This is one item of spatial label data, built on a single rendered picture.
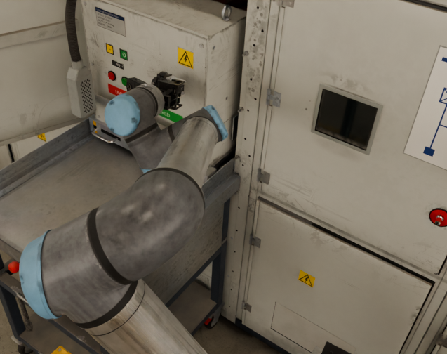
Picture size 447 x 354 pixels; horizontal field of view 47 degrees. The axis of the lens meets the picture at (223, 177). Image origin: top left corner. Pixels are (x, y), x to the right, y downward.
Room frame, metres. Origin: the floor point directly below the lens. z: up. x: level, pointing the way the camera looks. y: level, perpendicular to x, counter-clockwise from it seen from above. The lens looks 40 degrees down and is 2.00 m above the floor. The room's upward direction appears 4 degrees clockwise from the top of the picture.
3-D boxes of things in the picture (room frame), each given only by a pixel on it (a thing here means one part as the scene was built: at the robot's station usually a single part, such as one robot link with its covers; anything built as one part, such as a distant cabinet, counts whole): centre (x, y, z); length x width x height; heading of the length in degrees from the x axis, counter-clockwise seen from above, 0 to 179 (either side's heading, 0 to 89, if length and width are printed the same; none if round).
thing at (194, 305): (1.26, 0.38, 0.46); 0.64 x 0.58 x 0.66; 148
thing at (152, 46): (1.43, 0.27, 1.15); 0.48 x 0.01 x 0.48; 57
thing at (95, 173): (1.26, 0.38, 0.82); 0.68 x 0.62 x 0.06; 148
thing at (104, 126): (1.44, 0.26, 0.90); 0.54 x 0.05 x 0.06; 57
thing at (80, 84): (1.48, 0.49, 1.09); 0.08 x 0.05 x 0.17; 147
